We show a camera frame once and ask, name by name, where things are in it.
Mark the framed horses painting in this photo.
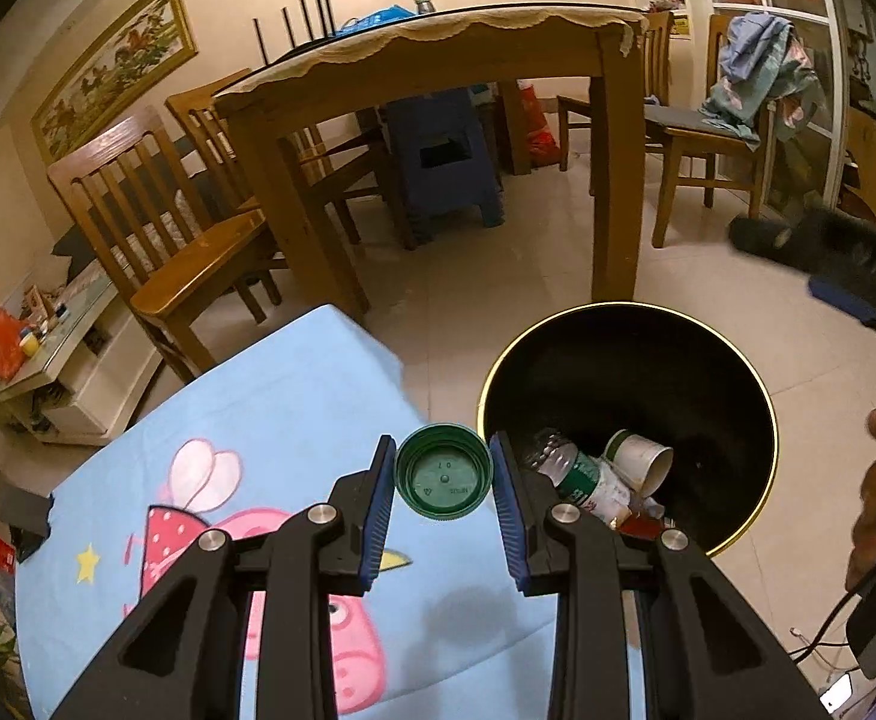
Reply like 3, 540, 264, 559
29, 0, 199, 166

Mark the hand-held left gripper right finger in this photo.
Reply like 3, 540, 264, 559
489, 431, 814, 720

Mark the wooden dining table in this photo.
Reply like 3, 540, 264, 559
213, 4, 653, 320

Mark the clear plastic bottle green label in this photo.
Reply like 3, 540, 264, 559
522, 429, 634, 530

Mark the blue plastic basket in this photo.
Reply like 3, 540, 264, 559
333, 6, 416, 37

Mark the blue cartoon printed blanket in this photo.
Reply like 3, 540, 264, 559
14, 304, 649, 720

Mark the red gift bag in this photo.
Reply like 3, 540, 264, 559
517, 81, 563, 158

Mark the blue plastic stool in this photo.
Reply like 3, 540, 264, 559
385, 90, 506, 248

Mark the white coffee table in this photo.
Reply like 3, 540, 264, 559
0, 270, 176, 447

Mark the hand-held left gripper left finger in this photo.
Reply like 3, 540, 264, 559
52, 433, 398, 720

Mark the red packet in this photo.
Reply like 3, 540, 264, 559
618, 510, 668, 539

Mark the wooden chair with clothes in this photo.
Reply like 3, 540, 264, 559
644, 11, 791, 248

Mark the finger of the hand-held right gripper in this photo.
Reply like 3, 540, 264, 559
808, 274, 876, 331
730, 206, 876, 282

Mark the beige lace table cover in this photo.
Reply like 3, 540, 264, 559
213, 6, 645, 95

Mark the black round trash bin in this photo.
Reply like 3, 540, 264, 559
475, 301, 778, 557

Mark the wooden slat-back chair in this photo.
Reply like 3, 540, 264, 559
164, 67, 386, 248
46, 105, 289, 383
558, 7, 675, 173

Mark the black cable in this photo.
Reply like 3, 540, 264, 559
789, 585, 859, 667

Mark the white charger plug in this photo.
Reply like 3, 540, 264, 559
820, 671, 855, 713

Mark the white paper cup green band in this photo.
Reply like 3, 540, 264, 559
603, 429, 675, 497

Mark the green bottle cap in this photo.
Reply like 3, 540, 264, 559
394, 425, 493, 520

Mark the black router with antennas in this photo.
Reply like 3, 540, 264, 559
250, 0, 334, 65

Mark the black phone stand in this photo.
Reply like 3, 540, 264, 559
0, 484, 56, 563

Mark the pile of clothes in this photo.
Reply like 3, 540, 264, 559
700, 11, 821, 143

